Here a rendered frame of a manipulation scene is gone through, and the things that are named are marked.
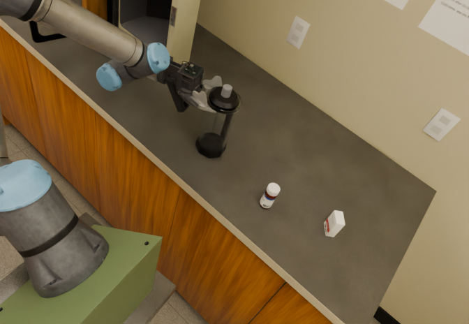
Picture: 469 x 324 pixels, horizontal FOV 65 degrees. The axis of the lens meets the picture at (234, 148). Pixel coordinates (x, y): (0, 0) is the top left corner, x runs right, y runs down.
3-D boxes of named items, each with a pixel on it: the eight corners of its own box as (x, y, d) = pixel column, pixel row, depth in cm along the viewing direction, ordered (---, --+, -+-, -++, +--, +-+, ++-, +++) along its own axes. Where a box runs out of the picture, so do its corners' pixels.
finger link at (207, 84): (233, 82, 111) (203, 77, 109) (229, 97, 115) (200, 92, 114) (234, 75, 113) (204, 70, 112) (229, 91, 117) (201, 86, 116)
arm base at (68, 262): (51, 308, 64) (17, 268, 60) (28, 283, 75) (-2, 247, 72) (121, 249, 72) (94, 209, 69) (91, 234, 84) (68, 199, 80)
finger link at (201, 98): (211, 102, 102) (190, 84, 106) (207, 118, 107) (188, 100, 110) (219, 99, 104) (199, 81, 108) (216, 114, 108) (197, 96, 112)
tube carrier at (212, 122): (231, 142, 128) (247, 96, 113) (218, 162, 121) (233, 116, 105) (204, 128, 129) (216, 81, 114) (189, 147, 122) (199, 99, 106)
